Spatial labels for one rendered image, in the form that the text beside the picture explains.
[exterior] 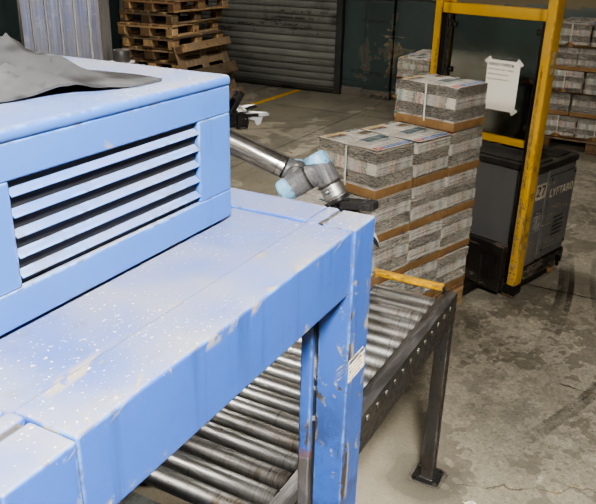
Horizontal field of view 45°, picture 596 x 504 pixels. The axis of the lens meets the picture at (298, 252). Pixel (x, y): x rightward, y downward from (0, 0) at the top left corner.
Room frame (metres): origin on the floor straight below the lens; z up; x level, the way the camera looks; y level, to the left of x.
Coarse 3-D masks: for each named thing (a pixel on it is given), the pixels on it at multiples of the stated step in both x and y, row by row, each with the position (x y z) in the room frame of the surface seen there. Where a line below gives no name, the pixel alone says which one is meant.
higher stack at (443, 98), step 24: (408, 96) 3.79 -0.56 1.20; (432, 96) 3.69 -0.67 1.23; (456, 96) 3.58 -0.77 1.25; (480, 96) 3.74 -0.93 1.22; (456, 120) 3.60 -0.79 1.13; (456, 144) 3.60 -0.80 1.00; (480, 144) 3.77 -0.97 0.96; (456, 192) 3.66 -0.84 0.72; (456, 216) 3.67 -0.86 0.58; (456, 240) 3.69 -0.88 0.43; (456, 264) 3.71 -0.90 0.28; (456, 288) 3.73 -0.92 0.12
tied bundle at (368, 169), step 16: (320, 144) 3.42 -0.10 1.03; (336, 144) 3.35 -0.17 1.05; (336, 160) 3.34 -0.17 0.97; (352, 160) 3.27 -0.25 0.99; (368, 160) 3.20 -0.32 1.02; (384, 160) 3.20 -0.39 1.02; (400, 160) 3.29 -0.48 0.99; (352, 176) 3.27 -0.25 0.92; (368, 176) 3.20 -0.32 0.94; (384, 176) 3.21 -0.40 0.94; (400, 176) 3.30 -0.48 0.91
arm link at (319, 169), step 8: (320, 152) 2.14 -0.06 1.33; (304, 160) 2.16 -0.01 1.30; (312, 160) 2.13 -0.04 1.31; (320, 160) 2.13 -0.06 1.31; (328, 160) 2.14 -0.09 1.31; (304, 168) 2.14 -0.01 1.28; (312, 168) 2.13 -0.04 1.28; (320, 168) 2.12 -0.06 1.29; (328, 168) 2.12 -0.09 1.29; (312, 176) 2.12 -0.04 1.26; (320, 176) 2.12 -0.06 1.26; (328, 176) 2.11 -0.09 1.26; (336, 176) 2.13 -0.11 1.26; (312, 184) 2.12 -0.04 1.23; (320, 184) 2.12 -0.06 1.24; (328, 184) 2.11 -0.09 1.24
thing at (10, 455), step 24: (0, 432) 0.46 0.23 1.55; (24, 432) 0.46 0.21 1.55; (48, 432) 0.46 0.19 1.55; (0, 456) 0.43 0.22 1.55; (24, 456) 0.43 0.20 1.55; (48, 456) 0.43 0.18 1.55; (72, 456) 0.45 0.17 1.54; (0, 480) 0.40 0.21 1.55; (24, 480) 0.41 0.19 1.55; (48, 480) 0.42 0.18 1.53; (72, 480) 0.44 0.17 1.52
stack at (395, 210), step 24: (312, 192) 3.27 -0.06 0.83; (408, 192) 3.35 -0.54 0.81; (432, 192) 3.51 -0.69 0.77; (384, 216) 3.23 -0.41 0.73; (408, 216) 3.36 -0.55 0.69; (384, 240) 3.25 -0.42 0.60; (408, 240) 3.36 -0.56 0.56; (432, 240) 3.53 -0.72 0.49; (384, 264) 3.25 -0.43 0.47; (432, 264) 3.54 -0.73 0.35; (408, 288) 3.39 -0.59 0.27
